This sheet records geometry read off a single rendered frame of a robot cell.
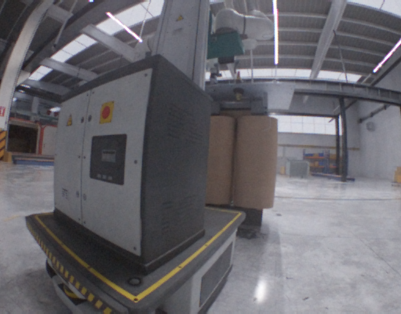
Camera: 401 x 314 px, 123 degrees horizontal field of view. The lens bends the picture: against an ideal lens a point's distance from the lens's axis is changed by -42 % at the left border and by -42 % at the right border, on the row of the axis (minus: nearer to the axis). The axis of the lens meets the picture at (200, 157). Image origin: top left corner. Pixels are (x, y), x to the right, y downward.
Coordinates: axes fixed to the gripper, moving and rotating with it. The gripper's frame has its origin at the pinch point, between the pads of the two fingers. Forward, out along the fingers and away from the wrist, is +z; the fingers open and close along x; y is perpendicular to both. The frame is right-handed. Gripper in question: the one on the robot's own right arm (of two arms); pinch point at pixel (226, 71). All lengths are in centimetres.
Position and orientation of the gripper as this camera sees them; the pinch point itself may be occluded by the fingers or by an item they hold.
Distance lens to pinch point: 143.2
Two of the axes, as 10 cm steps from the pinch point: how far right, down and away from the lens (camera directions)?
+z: -0.6, 10.0, -0.3
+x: 9.0, 0.4, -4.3
